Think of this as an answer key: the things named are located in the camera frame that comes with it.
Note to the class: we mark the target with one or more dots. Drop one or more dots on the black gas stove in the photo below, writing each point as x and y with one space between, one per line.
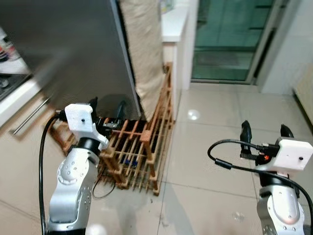
7 84

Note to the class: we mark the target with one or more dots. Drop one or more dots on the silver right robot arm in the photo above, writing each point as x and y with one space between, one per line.
281 205

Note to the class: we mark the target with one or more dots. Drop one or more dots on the white kitchen worktop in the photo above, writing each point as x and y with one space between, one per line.
14 100

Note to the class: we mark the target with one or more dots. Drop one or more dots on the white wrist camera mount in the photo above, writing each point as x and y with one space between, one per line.
288 154
80 120

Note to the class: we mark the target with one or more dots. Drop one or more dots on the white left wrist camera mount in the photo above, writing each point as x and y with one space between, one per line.
80 120

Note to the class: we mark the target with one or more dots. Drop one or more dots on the green glass sliding door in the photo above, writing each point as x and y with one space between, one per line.
225 39

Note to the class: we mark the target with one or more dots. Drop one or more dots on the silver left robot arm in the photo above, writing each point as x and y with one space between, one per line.
73 191

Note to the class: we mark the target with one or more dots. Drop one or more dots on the beige patterned hanging cloth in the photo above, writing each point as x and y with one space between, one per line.
145 54

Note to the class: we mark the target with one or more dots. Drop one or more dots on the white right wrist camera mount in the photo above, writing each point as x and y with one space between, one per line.
288 154

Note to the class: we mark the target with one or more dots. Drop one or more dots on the red white condiment container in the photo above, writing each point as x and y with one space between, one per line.
6 46

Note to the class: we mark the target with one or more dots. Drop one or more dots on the brown wooden slatted rack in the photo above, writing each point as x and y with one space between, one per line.
146 147

